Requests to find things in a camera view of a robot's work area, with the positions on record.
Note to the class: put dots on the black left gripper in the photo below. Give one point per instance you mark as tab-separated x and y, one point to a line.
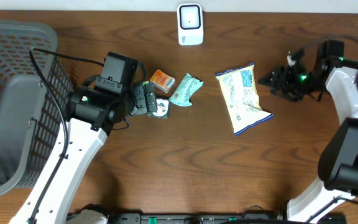
146	93

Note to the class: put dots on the yellow snack bag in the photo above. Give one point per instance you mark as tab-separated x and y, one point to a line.
238	87

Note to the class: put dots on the teal snack packet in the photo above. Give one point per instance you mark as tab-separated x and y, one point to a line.
187	87

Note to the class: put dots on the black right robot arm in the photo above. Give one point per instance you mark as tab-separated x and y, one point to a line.
337	180

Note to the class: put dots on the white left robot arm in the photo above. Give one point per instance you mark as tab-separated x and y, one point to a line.
91	117

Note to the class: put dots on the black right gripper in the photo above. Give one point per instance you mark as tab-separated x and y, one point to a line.
283	81

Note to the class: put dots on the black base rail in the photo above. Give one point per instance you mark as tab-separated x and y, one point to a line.
93	216

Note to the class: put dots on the white barcode scanner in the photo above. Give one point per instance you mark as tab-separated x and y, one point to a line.
190	24

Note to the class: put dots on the orange small snack box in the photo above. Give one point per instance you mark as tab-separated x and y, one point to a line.
162	81

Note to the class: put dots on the teal small snack box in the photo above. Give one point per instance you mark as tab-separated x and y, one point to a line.
161	104

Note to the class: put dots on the grey plastic mesh basket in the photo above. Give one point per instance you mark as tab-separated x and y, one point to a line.
33	85

